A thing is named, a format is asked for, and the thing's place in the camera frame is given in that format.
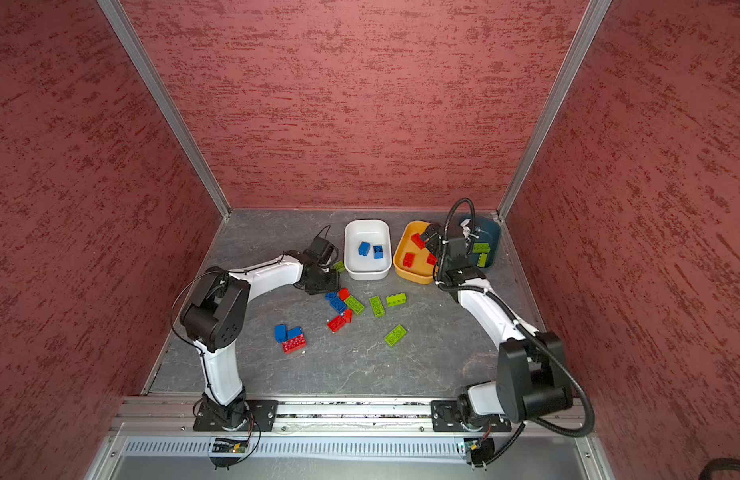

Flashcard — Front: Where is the aluminium right corner post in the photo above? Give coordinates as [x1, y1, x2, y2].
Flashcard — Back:
[497, 0, 612, 223]

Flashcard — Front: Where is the aluminium corner post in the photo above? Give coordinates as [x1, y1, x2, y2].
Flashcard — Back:
[497, 0, 612, 223]
[97, 0, 233, 220]

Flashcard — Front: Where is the dark teal plastic container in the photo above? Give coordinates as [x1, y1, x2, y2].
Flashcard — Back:
[468, 216, 502, 269]

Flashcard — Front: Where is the aluminium left corner post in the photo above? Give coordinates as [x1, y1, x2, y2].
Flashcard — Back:
[97, 0, 233, 220]

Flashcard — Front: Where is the white plastic container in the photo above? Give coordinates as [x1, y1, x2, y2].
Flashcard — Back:
[344, 219, 392, 281]

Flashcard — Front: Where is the white slotted cable duct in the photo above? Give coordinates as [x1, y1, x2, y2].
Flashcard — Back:
[121, 436, 466, 463]

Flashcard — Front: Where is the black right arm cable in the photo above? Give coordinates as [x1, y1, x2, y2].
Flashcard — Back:
[435, 197, 597, 438]

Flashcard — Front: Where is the yellow plastic container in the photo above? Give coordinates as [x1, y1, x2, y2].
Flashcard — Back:
[393, 220, 436, 285]

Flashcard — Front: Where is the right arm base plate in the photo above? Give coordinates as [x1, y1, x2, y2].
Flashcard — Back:
[430, 399, 512, 434]

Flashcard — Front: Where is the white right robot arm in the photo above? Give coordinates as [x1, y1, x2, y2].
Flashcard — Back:
[420, 223, 574, 423]

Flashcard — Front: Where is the aluminium front rail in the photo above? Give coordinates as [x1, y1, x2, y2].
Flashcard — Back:
[108, 394, 596, 436]

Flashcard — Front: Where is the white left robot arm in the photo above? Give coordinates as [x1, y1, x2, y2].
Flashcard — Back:
[178, 236, 340, 417]

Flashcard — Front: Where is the black cable bottom right corner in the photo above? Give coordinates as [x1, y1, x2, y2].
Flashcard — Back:
[698, 457, 740, 480]

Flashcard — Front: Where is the green lego brick tilted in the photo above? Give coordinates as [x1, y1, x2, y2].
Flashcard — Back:
[344, 295, 366, 315]

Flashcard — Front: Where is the blue lego brick small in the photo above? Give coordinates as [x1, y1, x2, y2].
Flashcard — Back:
[287, 327, 303, 340]

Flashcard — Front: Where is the green lego brick upright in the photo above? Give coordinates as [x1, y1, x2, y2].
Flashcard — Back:
[370, 296, 386, 318]

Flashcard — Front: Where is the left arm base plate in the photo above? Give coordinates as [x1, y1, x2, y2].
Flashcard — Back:
[193, 396, 279, 432]

